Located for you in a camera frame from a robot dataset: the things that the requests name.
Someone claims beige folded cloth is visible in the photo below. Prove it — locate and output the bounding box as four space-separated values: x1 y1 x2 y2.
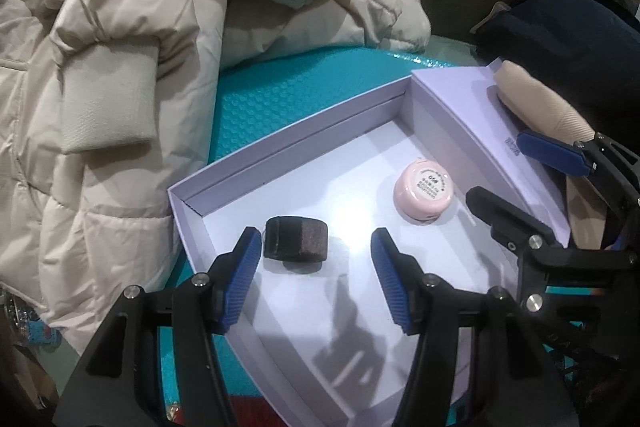
494 61 606 249

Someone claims dark navy garment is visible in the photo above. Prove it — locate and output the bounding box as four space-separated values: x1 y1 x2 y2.
474 0 639 152

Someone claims pink round cosmetic jar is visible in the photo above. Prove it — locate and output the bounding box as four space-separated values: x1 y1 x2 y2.
394 158 454 222

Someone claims lavender cardboard box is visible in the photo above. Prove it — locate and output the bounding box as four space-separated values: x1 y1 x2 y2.
167 58 574 427

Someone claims beige puffer jacket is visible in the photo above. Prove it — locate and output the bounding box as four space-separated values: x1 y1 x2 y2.
1 0 431 351

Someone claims black velvet hair tie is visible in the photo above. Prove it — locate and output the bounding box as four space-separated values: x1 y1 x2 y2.
263 215 329 264

